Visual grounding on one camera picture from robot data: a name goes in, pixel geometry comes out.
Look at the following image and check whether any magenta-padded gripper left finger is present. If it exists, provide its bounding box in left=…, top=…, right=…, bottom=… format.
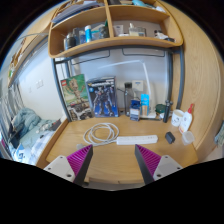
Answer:
left=43, top=143, right=94, bottom=187

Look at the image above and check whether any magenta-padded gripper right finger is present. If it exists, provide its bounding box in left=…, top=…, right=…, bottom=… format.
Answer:
left=134, top=143, right=184, bottom=185

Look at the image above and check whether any black charger block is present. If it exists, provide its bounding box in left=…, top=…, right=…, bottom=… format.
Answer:
left=164, top=131, right=177, bottom=145

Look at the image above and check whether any translucent plastic container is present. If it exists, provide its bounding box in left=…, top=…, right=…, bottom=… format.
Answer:
left=181, top=130, right=196, bottom=146

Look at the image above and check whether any white power strip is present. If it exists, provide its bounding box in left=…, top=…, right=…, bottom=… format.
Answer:
left=115, top=134, right=159, bottom=146

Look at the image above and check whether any bed with bedding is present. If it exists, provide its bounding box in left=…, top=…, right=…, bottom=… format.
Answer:
left=0, top=106, right=63, bottom=166

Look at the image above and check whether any white red-capped pump bottle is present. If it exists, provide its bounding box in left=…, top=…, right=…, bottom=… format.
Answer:
left=178, top=102, right=196, bottom=135

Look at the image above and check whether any white cup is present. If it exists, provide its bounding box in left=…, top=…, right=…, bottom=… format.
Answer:
left=170, top=108, right=185, bottom=128

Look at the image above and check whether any black electric shaver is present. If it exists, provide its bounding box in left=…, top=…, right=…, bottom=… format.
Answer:
left=162, top=99, right=175, bottom=124

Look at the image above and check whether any patterned cloth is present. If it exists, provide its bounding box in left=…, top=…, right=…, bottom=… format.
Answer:
left=214, top=121, right=224, bottom=148

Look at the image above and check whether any small blue box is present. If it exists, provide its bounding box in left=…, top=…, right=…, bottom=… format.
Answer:
left=129, top=98, right=142, bottom=122

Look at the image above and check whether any tall light blue box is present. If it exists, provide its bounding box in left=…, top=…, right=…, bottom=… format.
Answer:
left=139, top=93, right=151, bottom=117

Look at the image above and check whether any green toy figure box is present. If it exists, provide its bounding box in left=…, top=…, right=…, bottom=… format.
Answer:
left=59, top=73, right=94, bottom=122

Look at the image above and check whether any dark drink bottle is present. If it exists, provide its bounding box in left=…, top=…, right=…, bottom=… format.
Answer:
left=123, top=81, right=134, bottom=116

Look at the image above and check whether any blue robot model box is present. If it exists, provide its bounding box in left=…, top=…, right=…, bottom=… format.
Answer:
left=85, top=75, right=120, bottom=119

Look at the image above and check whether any white desk lamp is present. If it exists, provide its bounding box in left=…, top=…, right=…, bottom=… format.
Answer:
left=99, top=59, right=158, bottom=120

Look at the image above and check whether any white box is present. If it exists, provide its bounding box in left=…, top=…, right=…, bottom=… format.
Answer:
left=131, top=79, right=145, bottom=101

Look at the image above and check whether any wooden shelf unit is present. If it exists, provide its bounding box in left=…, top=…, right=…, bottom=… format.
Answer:
left=47, top=0, right=185, bottom=60

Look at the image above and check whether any white coiled cable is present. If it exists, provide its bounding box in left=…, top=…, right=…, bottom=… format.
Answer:
left=76, top=122, right=121, bottom=150

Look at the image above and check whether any grey metal shelf frame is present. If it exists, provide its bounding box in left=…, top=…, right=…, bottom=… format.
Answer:
left=50, top=46, right=186, bottom=123

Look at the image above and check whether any white wall switch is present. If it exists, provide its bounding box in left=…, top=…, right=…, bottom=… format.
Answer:
left=35, top=79, right=45, bottom=90

